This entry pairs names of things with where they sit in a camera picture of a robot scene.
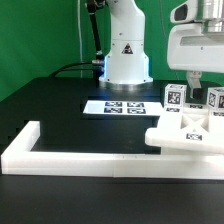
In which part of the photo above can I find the white tagged cube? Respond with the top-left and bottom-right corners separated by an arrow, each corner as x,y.
164,84 -> 187,108
207,87 -> 224,110

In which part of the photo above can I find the black camera pole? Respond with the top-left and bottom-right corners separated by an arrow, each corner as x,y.
85,0 -> 107,60

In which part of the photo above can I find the white tag base sheet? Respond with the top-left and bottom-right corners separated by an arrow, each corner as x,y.
83,100 -> 163,116

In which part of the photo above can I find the black cable bundle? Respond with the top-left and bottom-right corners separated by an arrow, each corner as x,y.
49,60 -> 105,78

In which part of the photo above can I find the white cable on wall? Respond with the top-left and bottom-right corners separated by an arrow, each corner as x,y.
77,0 -> 84,79

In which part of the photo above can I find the white U-shaped fence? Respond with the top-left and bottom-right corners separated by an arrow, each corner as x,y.
1,121 -> 224,180

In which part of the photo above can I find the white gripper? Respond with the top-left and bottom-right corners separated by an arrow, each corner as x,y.
167,0 -> 224,99

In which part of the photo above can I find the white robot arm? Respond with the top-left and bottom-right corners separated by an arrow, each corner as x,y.
99,0 -> 224,99

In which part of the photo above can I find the white H-shaped chair back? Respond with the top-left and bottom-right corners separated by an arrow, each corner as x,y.
145,103 -> 224,154

